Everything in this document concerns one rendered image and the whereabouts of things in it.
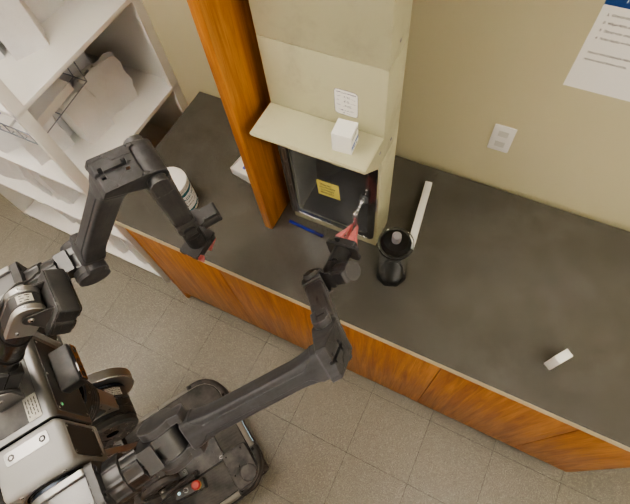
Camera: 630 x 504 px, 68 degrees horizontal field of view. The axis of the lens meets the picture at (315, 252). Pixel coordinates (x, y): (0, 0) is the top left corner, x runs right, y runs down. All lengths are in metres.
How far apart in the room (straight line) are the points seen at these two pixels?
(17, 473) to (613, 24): 1.57
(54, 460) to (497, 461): 1.94
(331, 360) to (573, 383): 0.91
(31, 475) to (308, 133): 0.91
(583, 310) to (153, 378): 2.02
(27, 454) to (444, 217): 1.38
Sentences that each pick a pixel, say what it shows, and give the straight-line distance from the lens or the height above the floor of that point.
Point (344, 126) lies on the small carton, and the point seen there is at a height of 1.57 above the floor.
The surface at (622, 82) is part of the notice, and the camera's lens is 1.50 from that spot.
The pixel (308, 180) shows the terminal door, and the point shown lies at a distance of 1.46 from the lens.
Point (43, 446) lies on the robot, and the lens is 1.04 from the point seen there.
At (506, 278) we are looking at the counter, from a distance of 1.67.
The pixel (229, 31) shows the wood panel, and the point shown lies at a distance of 1.15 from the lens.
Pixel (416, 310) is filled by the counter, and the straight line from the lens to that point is 1.56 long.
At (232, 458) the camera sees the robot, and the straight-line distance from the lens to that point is 2.18.
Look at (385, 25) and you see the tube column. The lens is 0.97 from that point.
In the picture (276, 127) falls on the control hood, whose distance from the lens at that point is 1.22.
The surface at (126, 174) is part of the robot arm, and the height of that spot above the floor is 1.74.
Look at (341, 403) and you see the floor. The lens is 2.43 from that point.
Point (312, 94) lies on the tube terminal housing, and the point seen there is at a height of 1.58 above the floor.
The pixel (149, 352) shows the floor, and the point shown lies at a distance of 2.72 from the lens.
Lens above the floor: 2.40
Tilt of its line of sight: 63 degrees down
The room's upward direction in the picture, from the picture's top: 10 degrees counter-clockwise
